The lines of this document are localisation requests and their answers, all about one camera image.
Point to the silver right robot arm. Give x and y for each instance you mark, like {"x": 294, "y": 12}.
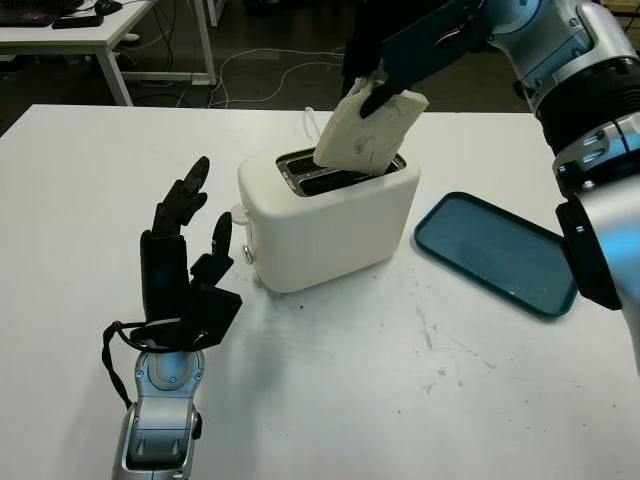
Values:
{"x": 575, "y": 65}

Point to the black computer mouse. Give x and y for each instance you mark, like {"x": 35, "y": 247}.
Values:
{"x": 108, "y": 6}

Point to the blue plastic tray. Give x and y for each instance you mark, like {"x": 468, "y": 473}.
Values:
{"x": 495, "y": 255}

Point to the black phone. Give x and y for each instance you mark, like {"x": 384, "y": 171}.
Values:
{"x": 77, "y": 22}

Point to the white two-slot toaster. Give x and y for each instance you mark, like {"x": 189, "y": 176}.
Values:
{"x": 330, "y": 240}

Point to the white toaster lever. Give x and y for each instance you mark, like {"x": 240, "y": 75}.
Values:
{"x": 239, "y": 214}

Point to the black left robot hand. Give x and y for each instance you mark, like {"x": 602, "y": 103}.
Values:
{"x": 162, "y": 280}

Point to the silver toaster dial knob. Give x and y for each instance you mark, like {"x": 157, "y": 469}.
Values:
{"x": 248, "y": 254}

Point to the black laptop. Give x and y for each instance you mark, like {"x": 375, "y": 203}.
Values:
{"x": 30, "y": 11}

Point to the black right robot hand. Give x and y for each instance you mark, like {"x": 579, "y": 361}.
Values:
{"x": 420, "y": 45}

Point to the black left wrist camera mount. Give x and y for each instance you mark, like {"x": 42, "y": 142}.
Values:
{"x": 212, "y": 312}

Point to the white bread slice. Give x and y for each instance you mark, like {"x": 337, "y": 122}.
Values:
{"x": 360, "y": 140}

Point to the white office desk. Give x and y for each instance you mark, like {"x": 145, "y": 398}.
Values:
{"x": 100, "y": 42}

